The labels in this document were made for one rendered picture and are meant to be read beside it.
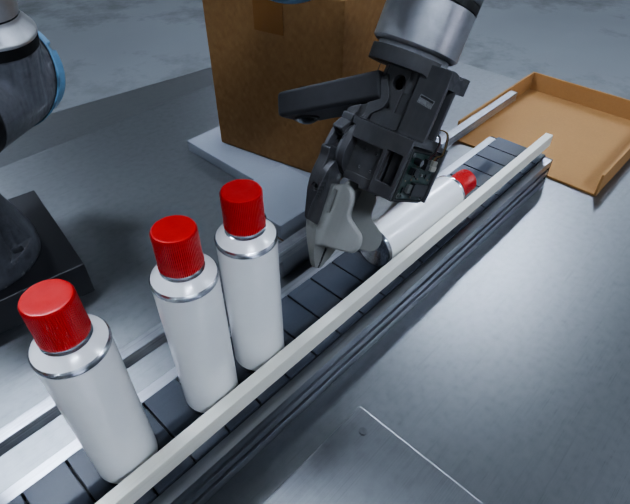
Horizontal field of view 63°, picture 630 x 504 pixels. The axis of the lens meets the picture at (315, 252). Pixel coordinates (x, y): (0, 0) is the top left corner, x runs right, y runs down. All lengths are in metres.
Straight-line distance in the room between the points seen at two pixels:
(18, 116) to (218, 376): 0.40
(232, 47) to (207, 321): 0.52
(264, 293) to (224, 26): 0.49
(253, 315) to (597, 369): 0.40
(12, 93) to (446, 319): 0.57
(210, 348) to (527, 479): 0.32
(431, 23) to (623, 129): 0.76
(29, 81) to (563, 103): 0.96
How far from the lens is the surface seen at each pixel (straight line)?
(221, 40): 0.84
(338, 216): 0.47
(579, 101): 1.22
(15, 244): 0.71
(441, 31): 0.44
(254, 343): 0.49
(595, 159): 1.03
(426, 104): 0.44
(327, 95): 0.49
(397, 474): 0.48
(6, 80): 0.69
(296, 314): 0.57
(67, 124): 1.13
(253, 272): 0.42
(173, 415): 0.51
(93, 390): 0.38
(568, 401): 0.62
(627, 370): 0.68
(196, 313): 0.39
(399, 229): 0.61
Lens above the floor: 1.31
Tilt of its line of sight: 42 degrees down
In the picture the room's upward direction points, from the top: straight up
